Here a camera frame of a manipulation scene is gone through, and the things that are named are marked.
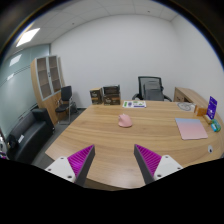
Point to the pink mouse pad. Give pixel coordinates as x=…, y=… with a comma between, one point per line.
x=191, y=129

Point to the wooden side desk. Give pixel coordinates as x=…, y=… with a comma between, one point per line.
x=189, y=95

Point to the brown cardboard box left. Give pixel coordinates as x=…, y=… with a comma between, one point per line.
x=96, y=96

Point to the pink computer mouse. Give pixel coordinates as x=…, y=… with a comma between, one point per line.
x=124, y=121

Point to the small white round sticker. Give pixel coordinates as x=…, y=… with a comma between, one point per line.
x=210, y=149

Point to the teal small packet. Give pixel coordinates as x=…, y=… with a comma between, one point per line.
x=215, y=125

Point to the black leather sofa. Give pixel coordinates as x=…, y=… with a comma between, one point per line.
x=29, y=135

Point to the white green paper sheet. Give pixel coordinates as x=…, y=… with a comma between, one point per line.
x=134, y=104

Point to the purple standing card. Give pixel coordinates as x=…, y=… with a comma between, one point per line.
x=211, y=110

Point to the black mesh office chair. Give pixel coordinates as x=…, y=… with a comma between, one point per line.
x=150, y=88

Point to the dark cardboard box right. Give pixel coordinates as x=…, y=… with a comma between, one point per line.
x=111, y=95

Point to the small wooden block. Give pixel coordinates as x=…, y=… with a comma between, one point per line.
x=200, y=111

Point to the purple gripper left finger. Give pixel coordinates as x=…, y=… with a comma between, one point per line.
x=75, y=167

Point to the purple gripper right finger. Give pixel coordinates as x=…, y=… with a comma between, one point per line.
x=154, y=166

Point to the wooden glass-door cabinet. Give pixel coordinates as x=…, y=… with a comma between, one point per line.
x=47, y=83

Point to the black visitor chair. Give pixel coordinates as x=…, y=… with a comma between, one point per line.
x=66, y=103

